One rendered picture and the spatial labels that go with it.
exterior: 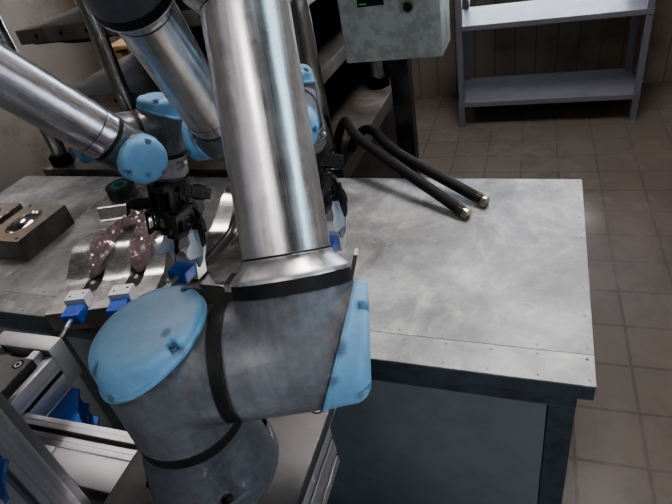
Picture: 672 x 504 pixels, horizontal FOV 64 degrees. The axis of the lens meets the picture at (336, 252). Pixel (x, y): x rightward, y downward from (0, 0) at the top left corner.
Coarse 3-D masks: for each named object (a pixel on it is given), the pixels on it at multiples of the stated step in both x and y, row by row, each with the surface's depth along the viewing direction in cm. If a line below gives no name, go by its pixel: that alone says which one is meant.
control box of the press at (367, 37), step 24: (360, 0) 154; (384, 0) 152; (408, 0) 150; (432, 0) 148; (360, 24) 158; (384, 24) 156; (408, 24) 154; (432, 24) 152; (360, 48) 163; (384, 48) 160; (408, 48) 158; (432, 48) 156; (408, 72) 168; (408, 96) 172; (408, 120) 177; (408, 144) 183
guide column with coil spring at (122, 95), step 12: (84, 12) 173; (96, 24) 175; (96, 36) 177; (96, 48) 180; (108, 48) 180; (108, 60) 182; (108, 72) 184; (120, 72) 186; (120, 84) 187; (120, 96) 189; (120, 108) 192; (132, 108) 193
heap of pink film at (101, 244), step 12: (132, 216) 146; (144, 216) 146; (108, 228) 142; (120, 228) 140; (144, 228) 134; (96, 240) 135; (108, 240) 135; (132, 240) 134; (144, 240) 133; (96, 252) 133; (108, 252) 133; (132, 252) 132; (144, 252) 132; (96, 264) 132; (132, 264) 132; (144, 264) 131
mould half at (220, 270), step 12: (228, 192) 140; (228, 204) 138; (216, 216) 137; (228, 216) 136; (216, 228) 135; (216, 240) 131; (228, 252) 125; (240, 252) 125; (216, 264) 122; (228, 264) 121; (240, 264) 120; (168, 276) 121; (216, 276) 118; (228, 276) 117; (204, 288) 117; (216, 288) 116; (216, 300) 118; (228, 300) 117
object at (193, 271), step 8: (184, 248) 118; (176, 256) 115; (184, 256) 115; (176, 264) 114; (184, 264) 114; (192, 264) 114; (168, 272) 113; (176, 272) 112; (184, 272) 112; (192, 272) 114; (200, 272) 117; (176, 280) 112; (184, 280) 112
